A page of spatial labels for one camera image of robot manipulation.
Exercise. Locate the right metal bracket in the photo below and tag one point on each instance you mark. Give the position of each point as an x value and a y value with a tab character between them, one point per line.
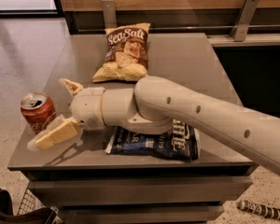
240	29

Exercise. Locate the black patterned cylinder on floor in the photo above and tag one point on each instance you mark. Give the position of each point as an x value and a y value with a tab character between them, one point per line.
259	209

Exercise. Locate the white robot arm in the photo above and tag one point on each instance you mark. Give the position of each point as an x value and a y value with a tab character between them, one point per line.
150	107

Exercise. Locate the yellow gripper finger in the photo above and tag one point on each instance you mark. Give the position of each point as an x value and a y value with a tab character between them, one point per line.
59	130
72	87

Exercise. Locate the wire mesh basket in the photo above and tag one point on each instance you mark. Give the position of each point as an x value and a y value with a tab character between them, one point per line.
29	203

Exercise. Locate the grey cabinet with drawers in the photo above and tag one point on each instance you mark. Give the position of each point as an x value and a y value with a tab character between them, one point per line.
89	186

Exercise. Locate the left metal bracket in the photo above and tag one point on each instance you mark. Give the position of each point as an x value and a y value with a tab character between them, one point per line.
109	12

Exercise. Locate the blue Kettle vinegar chip bag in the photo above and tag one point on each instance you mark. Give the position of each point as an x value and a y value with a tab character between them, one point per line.
181	142

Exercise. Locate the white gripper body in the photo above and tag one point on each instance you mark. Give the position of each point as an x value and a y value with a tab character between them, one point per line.
86	107

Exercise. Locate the brown sea salt chip bag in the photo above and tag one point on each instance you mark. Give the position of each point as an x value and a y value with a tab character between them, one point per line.
126	57

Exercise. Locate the metal bracket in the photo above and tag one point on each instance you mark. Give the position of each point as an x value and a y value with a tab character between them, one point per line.
240	29
109	12

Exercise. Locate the red Coca-Cola can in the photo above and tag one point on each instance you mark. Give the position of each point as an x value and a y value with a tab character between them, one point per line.
38	110

